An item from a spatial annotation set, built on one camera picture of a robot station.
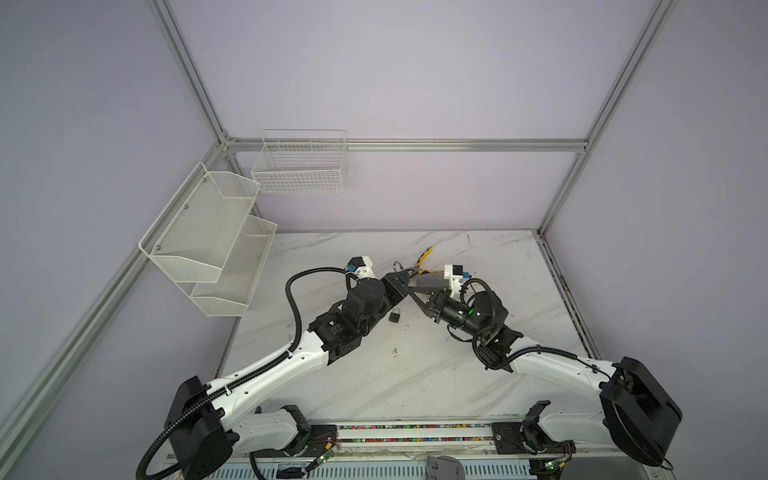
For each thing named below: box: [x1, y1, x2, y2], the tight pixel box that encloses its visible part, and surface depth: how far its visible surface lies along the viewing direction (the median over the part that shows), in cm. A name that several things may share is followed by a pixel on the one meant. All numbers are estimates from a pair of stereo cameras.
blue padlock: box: [393, 261, 410, 287], surface depth 73 cm
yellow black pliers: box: [405, 246, 435, 278], surface depth 110 cm
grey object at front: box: [427, 455, 466, 480], surface depth 71 cm
